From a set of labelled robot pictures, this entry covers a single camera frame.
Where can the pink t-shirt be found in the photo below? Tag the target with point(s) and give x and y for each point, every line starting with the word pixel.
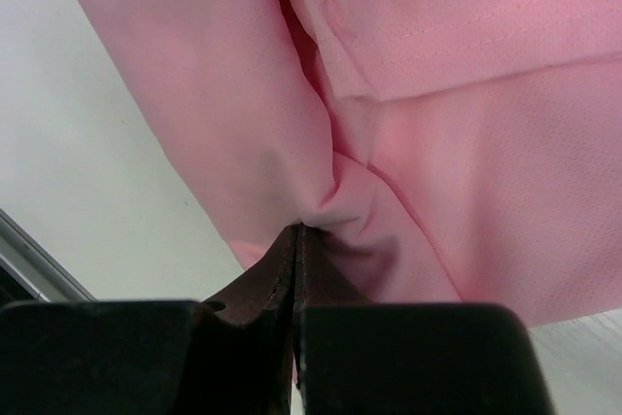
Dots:
pixel 448 149

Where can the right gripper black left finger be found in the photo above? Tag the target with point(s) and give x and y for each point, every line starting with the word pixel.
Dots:
pixel 229 354

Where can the aluminium rail frame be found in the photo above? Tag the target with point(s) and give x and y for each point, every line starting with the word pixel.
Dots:
pixel 36 273

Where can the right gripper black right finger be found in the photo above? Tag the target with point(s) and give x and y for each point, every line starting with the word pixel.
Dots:
pixel 356 356

